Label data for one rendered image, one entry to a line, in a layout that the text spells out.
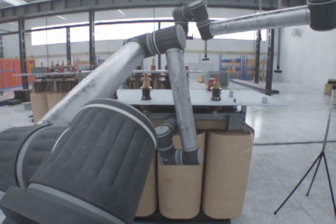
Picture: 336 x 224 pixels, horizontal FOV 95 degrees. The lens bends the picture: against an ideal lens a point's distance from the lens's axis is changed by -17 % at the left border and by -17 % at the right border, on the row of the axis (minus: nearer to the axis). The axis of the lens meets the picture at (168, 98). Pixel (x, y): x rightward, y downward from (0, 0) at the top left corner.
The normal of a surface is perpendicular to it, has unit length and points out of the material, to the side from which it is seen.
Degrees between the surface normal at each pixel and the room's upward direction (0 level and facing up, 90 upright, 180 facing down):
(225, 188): 90
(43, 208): 34
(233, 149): 90
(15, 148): 45
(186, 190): 90
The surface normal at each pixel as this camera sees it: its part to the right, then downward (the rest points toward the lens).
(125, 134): 0.57, -0.53
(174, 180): -0.03, 0.18
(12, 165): -0.38, -0.21
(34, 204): 0.04, -0.75
